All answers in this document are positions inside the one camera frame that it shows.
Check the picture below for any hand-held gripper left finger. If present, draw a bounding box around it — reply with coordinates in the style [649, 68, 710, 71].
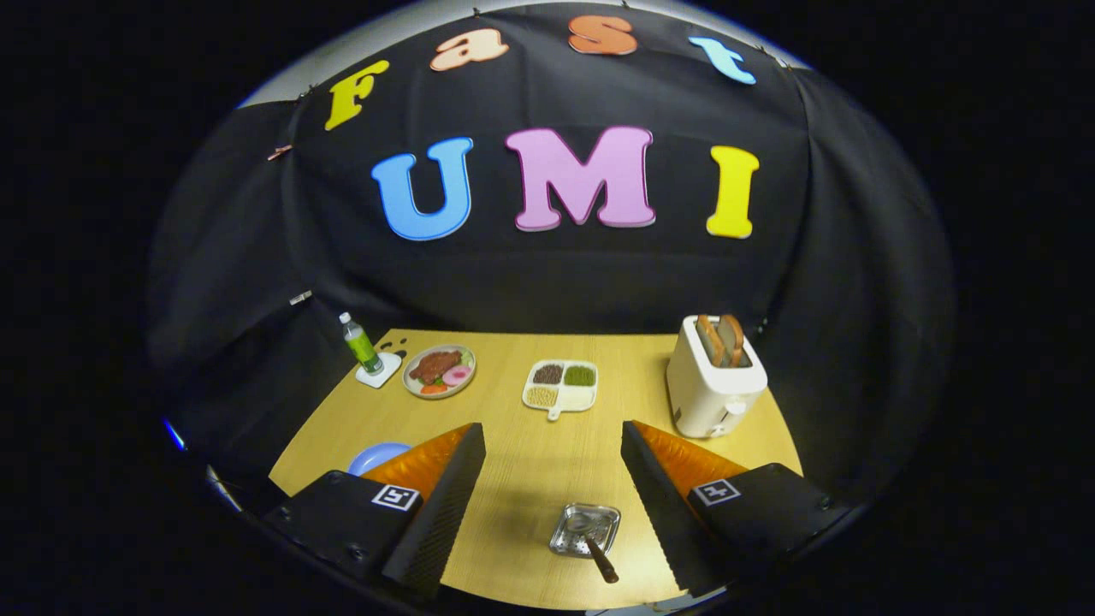
[261, 422, 487, 600]

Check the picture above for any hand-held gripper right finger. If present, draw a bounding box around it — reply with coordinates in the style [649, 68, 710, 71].
[620, 419, 855, 600]

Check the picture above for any steel spoon with wooden handle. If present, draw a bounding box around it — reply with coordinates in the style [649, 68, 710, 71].
[567, 512, 620, 585]

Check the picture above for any blue round plate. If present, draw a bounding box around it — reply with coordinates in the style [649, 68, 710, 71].
[347, 441, 413, 477]

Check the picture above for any cream toaster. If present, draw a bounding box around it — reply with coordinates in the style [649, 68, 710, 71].
[666, 315, 769, 440]

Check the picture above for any beige round food plate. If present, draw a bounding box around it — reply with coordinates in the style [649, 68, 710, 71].
[402, 345, 477, 400]

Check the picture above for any white divided dish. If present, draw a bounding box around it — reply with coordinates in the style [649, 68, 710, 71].
[522, 358, 599, 422]

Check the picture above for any brown steak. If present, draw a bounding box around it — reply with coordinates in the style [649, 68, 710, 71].
[409, 350, 463, 384]

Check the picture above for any white square coaster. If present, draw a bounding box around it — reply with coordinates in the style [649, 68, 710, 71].
[356, 352, 403, 389]

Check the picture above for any toast bread slice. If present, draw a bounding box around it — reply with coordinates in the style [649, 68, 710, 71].
[717, 314, 746, 369]
[695, 315, 726, 369]

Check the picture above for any green label drink bottle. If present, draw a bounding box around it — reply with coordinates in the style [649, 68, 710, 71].
[339, 312, 384, 376]

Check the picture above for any metal wire cutlery basket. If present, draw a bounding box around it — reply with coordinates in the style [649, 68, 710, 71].
[548, 503, 622, 559]

